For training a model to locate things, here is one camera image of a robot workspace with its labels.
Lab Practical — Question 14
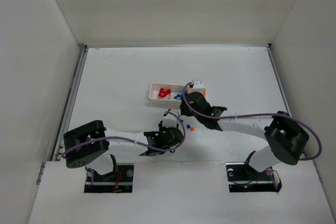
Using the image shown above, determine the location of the large blue round lego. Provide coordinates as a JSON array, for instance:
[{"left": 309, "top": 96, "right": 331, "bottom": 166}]
[{"left": 173, "top": 93, "right": 182, "bottom": 101}]

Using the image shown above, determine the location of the white three-compartment tray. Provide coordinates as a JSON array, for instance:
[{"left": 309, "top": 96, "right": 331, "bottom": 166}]
[{"left": 148, "top": 82, "right": 207, "bottom": 108}]

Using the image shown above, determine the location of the large red round lego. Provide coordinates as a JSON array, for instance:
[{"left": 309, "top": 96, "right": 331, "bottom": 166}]
[{"left": 157, "top": 88, "right": 171, "bottom": 99}]

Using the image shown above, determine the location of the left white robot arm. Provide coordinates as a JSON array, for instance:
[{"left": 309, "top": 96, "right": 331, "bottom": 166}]
[{"left": 61, "top": 120, "right": 186, "bottom": 175}]

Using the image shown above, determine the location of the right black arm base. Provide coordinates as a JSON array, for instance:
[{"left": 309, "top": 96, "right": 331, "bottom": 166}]
[{"left": 226, "top": 151, "right": 282, "bottom": 193}]

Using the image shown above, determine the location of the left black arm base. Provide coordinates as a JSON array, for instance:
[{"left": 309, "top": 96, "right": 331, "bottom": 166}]
[{"left": 83, "top": 154, "right": 134, "bottom": 194}]

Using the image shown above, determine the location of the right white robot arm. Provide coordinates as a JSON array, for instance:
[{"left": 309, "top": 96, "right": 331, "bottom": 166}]
[{"left": 180, "top": 92, "right": 309, "bottom": 173}]

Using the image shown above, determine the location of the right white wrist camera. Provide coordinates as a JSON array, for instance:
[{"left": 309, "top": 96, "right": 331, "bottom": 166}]
[{"left": 188, "top": 80, "right": 206, "bottom": 96}]

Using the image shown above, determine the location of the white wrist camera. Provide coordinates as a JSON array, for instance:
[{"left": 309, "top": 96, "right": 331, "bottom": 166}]
[
  {"left": 162, "top": 109, "right": 181, "bottom": 128},
  {"left": 188, "top": 80, "right": 206, "bottom": 96}
]

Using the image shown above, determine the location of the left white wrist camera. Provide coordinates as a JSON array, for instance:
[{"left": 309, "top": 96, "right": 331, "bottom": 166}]
[{"left": 162, "top": 109, "right": 181, "bottom": 128}]

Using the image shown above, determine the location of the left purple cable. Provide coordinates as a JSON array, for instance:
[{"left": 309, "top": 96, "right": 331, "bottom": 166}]
[{"left": 60, "top": 111, "right": 186, "bottom": 159}]

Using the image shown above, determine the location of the purple cable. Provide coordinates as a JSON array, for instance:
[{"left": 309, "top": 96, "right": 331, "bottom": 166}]
[
  {"left": 182, "top": 82, "right": 323, "bottom": 162},
  {"left": 60, "top": 111, "right": 186, "bottom": 159}
]

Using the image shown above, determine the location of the right metal rail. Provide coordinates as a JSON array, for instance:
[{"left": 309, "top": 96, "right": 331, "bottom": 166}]
[{"left": 266, "top": 44, "right": 302, "bottom": 147}]

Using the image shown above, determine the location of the metal rail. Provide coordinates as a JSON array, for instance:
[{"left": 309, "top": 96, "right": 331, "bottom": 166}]
[
  {"left": 49, "top": 44, "right": 88, "bottom": 161},
  {"left": 266, "top": 44, "right": 302, "bottom": 147}
]

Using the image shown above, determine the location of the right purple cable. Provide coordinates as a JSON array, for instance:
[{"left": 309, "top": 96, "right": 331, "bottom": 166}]
[{"left": 182, "top": 82, "right": 323, "bottom": 162}]

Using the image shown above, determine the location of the left metal rail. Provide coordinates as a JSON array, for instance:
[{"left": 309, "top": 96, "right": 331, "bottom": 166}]
[{"left": 49, "top": 44, "right": 88, "bottom": 161}]

